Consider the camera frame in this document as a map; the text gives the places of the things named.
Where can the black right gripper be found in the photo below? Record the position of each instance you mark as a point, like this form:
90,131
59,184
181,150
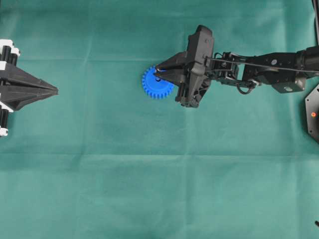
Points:
196,62

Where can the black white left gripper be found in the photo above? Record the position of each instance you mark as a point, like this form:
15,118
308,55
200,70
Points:
13,98

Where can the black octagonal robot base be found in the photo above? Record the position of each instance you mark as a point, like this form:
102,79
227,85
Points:
312,113

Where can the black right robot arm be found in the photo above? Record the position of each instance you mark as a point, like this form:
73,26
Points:
285,72

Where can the blue plastic gear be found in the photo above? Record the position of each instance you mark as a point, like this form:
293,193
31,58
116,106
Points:
155,87

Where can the green table cloth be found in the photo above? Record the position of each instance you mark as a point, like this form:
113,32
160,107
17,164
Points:
102,160

